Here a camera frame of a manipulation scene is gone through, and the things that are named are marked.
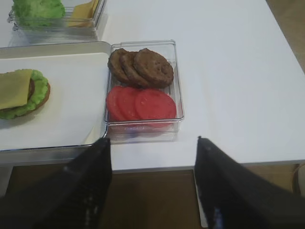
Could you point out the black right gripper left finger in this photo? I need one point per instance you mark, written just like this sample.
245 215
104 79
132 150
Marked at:
72 198

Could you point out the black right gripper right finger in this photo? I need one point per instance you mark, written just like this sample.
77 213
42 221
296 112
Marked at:
233 197

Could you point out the yellow cheese slice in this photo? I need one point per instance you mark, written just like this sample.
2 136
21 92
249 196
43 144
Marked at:
14 88

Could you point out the green lettuce on burger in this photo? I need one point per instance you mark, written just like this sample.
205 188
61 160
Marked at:
9 113

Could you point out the clear lettuce cheese container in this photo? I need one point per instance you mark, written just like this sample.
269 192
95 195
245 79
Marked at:
59 32

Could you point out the cheese slice stack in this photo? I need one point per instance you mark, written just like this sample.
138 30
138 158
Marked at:
82 14

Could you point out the green lettuce leaves in container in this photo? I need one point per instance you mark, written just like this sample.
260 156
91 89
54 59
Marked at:
34 13

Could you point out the white metal tray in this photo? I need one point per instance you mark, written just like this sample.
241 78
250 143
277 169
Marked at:
46 155

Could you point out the white paper sheet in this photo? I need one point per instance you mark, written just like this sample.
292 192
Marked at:
76 103

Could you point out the bottom bun of burger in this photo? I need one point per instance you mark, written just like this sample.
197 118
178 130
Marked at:
39 98

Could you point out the left tomato slice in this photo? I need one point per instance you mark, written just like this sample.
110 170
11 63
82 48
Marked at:
112 104

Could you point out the tomato slice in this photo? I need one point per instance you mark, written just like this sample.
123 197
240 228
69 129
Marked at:
126 103
112 104
153 104

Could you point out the middle tomato slice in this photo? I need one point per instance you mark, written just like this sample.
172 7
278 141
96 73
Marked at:
126 103

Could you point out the clear patty tomato container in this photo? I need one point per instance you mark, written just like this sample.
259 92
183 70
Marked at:
122 132

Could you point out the brown patty on burger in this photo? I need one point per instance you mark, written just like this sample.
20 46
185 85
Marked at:
31 89

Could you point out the right tomato slice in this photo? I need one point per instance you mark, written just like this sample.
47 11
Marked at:
153 104

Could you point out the left brown patty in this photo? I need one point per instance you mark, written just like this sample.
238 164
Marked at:
115 67

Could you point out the middle brown patty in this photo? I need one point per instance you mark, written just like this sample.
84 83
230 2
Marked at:
127 61

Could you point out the right brown patty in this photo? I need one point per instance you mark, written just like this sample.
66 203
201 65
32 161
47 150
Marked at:
154 68

